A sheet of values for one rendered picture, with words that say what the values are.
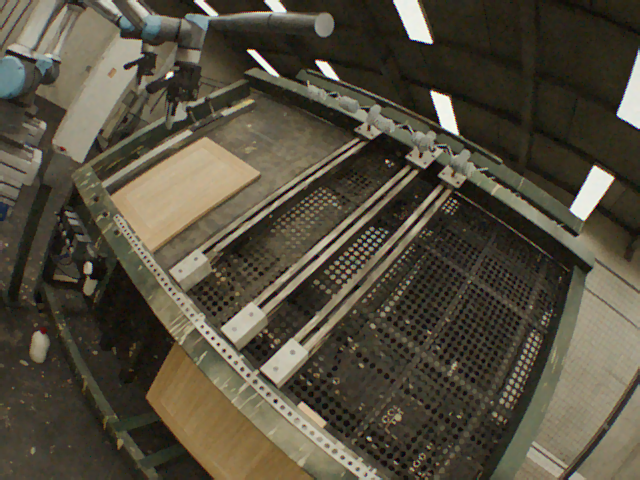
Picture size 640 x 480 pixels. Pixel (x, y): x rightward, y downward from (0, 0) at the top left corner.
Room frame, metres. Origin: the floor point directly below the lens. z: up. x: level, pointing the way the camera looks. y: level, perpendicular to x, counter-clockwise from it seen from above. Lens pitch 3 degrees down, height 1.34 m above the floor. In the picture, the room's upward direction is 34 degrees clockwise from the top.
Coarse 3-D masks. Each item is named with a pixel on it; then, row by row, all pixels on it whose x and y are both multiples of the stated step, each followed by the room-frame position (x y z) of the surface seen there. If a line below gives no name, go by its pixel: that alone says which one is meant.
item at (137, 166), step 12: (240, 108) 1.67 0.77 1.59; (252, 108) 1.74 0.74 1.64; (216, 120) 1.58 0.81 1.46; (228, 120) 1.65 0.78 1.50; (192, 132) 1.51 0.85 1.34; (204, 132) 1.56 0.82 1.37; (168, 144) 1.44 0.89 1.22; (180, 144) 1.48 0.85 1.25; (144, 156) 1.37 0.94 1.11; (156, 156) 1.39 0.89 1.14; (132, 168) 1.31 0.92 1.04; (144, 168) 1.37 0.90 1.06; (108, 180) 1.26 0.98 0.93; (120, 180) 1.28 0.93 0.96; (108, 192) 1.25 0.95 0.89
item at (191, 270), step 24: (360, 144) 1.44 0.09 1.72; (312, 168) 1.31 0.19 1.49; (336, 168) 1.36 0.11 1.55; (288, 192) 1.24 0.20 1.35; (312, 192) 1.31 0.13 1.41; (264, 216) 1.13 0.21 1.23; (216, 240) 1.04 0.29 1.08; (240, 240) 1.08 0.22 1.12; (192, 264) 0.97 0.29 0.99; (216, 264) 1.04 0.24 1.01
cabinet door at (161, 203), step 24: (192, 144) 1.47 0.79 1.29; (216, 144) 1.47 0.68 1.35; (168, 168) 1.35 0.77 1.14; (192, 168) 1.36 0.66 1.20; (216, 168) 1.36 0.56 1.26; (240, 168) 1.36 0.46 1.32; (120, 192) 1.24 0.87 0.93; (144, 192) 1.25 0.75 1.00; (168, 192) 1.25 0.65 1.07; (192, 192) 1.26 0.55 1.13; (216, 192) 1.26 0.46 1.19; (144, 216) 1.16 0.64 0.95; (168, 216) 1.17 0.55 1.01; (192, 216) 1.17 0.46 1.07; (144, 240) 1.08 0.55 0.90; (168, 240) 1.11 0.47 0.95
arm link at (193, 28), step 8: (192, 16) 0.73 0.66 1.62; (200, 16) 0.74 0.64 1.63; (184, 24) 0.73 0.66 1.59; (192, 24) 0.74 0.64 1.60; (200, 24) 0.75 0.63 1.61; (184, 32) 0.74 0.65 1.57; (192, 32) 0.75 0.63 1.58; (200, 32) 0.76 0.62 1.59; (184, 40) 0.76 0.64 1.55; (192, 40) 0.76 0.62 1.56; (200, 40) 0.78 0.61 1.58; (184, 48) 0.77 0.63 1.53; (192, 48) 0.78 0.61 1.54; (200, 48) 0.80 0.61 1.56
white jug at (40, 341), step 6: (42, 330) 0.99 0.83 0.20; (36, 336) 0.97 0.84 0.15; (42, 336) 0.99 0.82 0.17; (36, 342) 0.96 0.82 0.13; (42, 342) 0.98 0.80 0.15; (48, 342) 1.02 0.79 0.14; (36, 348) 0.96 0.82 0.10; (42, 348) 0.98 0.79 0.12; (30, 354) 0.95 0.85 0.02; (36, 354) 0.96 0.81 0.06; (42, 354) 0.98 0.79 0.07; (36, 360) 0.96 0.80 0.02; (42, 360) 0.99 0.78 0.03
